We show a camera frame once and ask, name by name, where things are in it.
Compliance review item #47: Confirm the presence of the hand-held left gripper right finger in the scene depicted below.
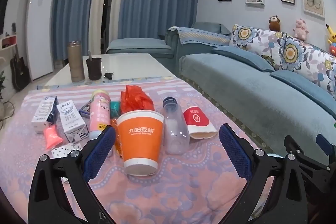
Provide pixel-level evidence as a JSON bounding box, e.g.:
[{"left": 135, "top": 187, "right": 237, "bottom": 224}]
[{"left": 219, "top": 123, "right": 310, "bottom": 224}]

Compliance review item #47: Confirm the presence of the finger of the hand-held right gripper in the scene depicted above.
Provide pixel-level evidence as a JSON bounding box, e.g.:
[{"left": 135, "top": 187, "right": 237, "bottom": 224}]
[
  {"left": 316, "top": 133, "right": 336, "bottom": 172},
  {"left": 284, "top": 135, "right": 328, "bottom": 174}
]

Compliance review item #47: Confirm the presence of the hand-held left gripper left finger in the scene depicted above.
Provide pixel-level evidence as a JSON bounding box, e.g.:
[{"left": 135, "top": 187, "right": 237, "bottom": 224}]
[{"left": 28, "top": 125, "right": 117, "bottom": 224}]

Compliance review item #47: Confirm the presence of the orange bumpy packet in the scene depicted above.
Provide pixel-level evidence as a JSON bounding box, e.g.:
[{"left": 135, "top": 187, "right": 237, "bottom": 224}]
[{"left": 112, "top": 115, "right": 124, "bottom": 156}]

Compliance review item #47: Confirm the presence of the orange paper cup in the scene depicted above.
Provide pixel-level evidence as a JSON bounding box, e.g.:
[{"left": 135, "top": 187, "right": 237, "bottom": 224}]
[{"left": 117, "top": 110, "right": 164, "bottom": 176}]

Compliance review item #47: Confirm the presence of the pink bottle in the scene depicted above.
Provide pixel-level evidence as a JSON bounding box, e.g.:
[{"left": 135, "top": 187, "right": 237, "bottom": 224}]
[{"left": 89, "top": 89, "right": 111, "bottom": 139}]

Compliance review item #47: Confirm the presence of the white and blue milk carton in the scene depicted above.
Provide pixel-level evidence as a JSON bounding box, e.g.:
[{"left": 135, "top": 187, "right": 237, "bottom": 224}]
[{"left": 56, "top": 102, "right": 88, "bottom": 143}]

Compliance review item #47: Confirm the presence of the blue snack packet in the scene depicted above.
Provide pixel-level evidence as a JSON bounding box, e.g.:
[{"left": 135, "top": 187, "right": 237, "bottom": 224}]
[{"left": 79, "top": 101, "right": 92, "bottom": 118}]

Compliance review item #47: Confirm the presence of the teal packet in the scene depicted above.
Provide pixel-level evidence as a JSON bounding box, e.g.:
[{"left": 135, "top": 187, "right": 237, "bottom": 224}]
[{"left": 110, "top": 101, "right": 121, "bottom": 118}]

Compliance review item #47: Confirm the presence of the red and white paper cup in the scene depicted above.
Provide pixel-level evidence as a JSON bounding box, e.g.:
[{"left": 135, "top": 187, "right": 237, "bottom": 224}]
[{"left": 183, "top": 106, "right": 218, "bottom": 140}]

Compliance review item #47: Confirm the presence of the neon pink plastic cup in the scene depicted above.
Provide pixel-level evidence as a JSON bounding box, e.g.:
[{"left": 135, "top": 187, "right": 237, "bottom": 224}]
[{"left": 43, "top": 125, "right": 64, "bottom": 151}]

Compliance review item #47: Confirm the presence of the blue sofa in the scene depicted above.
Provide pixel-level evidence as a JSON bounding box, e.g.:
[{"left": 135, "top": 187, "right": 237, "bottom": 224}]
[{"left": 105, "top": 22, "right": 336, "bottom": 161}]

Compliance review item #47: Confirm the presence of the blue throw pillow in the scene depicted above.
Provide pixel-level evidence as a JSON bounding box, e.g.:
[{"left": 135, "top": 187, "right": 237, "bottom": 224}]
[{"left": 270, "top": 70, "right": 336, "bottom": 119}]

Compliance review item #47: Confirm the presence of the clear plastic bottle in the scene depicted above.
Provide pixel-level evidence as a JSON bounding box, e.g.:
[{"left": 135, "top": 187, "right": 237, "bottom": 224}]
[{"left": 162, "top": 97, "right": 190, "bottom": 155}]

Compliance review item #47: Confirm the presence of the pink patterned tablecloth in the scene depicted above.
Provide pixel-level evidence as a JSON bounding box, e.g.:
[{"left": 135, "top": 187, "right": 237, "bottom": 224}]
[{"left": 0, "top": 77, "right": 275, "bottom": 224}]

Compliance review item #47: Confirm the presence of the red-orange plastic bag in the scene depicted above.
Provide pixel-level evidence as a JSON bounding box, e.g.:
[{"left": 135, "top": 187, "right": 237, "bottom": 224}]
[{"left": 120, "top": 85, "right": 154, "bottom": 114}]

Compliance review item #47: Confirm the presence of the white carton with dark side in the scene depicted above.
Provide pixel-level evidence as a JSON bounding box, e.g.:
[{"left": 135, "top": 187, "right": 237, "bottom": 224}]
[{"left": 31, "top": 96, "right": 59, "bottom": 134}]

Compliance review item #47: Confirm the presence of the dark brown cup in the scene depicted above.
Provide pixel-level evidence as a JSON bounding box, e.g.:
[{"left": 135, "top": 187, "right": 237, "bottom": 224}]
[{"left": 86, "top": 57, "right": 102, "bottom": 81}]

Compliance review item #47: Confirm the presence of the floral sofa cushion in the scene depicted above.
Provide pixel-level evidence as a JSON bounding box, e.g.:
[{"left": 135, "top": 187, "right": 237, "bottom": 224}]
[
  {"left": 230, "top": 24, "right": 282, "bottom": 68},
  {"left": 278, "top": 32, "right": 336, "bottom": 101}
]

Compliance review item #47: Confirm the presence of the tan thermos flask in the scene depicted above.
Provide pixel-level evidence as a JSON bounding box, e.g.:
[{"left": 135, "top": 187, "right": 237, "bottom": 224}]
[{"left": 68, "top": 41, "right": 86, "bottom": 83}]

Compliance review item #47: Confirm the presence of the yellow plush toy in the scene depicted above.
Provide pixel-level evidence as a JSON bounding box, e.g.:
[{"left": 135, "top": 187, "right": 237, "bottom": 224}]
[{"left": 326, "top": 23, "right": 336, "bottom": 45}]

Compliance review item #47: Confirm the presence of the black guitar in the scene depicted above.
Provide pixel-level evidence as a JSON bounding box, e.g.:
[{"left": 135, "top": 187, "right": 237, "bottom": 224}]
[{"left": 10, "top": 43, "right": 30, "bottom": 90}]

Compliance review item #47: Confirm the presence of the pink pig plush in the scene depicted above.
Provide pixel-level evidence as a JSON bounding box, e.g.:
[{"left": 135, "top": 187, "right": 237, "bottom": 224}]
[{"left": 293, "top": 18, "right": 308, "bottom": 39}]

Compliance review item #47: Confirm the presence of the green plant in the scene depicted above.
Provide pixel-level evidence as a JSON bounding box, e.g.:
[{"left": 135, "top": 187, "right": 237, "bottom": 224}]
[{"left": 0, "top": 70, "right": 7, "bottom": 98}]

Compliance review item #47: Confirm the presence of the striped armrest cover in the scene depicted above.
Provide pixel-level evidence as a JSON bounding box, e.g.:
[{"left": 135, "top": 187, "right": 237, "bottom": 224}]
[{"left": 176, "top": 27, "right": 231, "bottom": 47}]

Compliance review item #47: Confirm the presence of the brown monkey plush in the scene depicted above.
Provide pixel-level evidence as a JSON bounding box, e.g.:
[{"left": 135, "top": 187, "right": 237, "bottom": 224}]
[{"left": 268, "top": 15, "right": 281, "bottom": 31}]

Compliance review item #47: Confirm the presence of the white refrigerator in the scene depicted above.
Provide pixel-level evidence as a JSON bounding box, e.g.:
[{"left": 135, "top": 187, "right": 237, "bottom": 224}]
[{"left": 26, "top": 0, "right": 58, "bottom": 81}]

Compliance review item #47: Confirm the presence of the white and pink cabinet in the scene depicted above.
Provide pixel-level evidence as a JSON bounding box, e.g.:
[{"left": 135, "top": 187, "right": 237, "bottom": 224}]
[{"left": 0, "top": 32, "right": 17, "bottom": 56}]

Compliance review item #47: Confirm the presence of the light-framed butterfly picture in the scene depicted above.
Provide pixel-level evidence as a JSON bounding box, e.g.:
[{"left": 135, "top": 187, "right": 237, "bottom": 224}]
[{"left": 301, "top": 0, "right": 325, "bottom": 17}]

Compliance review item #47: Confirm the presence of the white sheer curtain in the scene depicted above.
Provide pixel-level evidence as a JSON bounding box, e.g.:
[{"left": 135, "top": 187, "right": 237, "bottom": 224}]
[{"left": 89, "top": 0, "right": 111, "bottom": 55}]

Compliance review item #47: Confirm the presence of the television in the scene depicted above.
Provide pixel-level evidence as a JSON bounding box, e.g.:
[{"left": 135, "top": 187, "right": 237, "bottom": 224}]
[{"left": 0, "top": 0, "right": 11, "bottom": 35}]

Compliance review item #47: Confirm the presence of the floor cable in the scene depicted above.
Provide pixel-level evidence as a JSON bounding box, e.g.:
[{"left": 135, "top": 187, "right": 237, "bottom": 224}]
[{"left": 0, "top": 101, "right": 15, "bottom": 130}]

